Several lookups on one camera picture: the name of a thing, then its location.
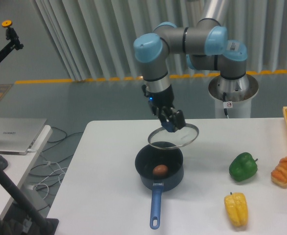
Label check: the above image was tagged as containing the black tripod pole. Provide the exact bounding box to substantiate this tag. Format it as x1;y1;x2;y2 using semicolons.
0;168;59;235

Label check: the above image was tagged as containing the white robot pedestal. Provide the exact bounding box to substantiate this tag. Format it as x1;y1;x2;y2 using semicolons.
208;74;259;118

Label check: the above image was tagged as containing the black floor cable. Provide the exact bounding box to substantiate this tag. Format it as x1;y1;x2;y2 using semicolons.
28;126;84;211

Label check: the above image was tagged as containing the white side table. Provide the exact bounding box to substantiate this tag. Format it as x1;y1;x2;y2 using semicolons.
0;125;52;219

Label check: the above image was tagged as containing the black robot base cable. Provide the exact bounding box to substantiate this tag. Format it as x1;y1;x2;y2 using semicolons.
222;92;230;119

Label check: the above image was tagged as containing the yellow bell pepper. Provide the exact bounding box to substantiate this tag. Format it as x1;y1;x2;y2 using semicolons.
224;192;248;227

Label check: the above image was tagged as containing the blue saucepan with handle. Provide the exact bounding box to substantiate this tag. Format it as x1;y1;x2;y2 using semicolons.
135;141;184;230

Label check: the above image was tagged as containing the brown egg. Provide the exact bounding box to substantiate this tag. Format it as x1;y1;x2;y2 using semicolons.
152;164;168;177

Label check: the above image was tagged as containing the white floor cable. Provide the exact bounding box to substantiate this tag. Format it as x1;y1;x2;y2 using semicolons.
33;153;68;204

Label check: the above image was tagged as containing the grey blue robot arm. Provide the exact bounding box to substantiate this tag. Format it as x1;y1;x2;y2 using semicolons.
133;0;247;132

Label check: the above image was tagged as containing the orange croissant bread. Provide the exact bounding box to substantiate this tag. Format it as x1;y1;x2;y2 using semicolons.
271;156;287;188

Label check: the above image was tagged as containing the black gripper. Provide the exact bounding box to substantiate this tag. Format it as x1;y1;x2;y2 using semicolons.
142;85;185;132

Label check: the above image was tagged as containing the glass pot lid blue knob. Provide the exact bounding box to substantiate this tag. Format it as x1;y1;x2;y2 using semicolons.
148;123;199;150

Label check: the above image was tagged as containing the silver laptop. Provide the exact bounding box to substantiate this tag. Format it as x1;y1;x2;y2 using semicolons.
0;117;47;155

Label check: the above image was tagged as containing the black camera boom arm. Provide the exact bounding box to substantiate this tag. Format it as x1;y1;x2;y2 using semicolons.
0;20;24;63

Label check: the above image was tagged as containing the green bell pepper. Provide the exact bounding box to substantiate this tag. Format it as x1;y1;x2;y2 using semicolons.
229;152;258;182

